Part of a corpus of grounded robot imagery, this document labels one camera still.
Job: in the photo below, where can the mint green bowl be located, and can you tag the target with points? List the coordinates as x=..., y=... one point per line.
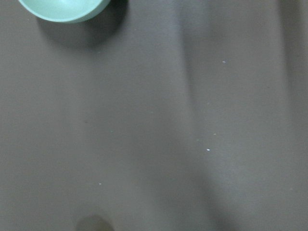
x=65, y=11

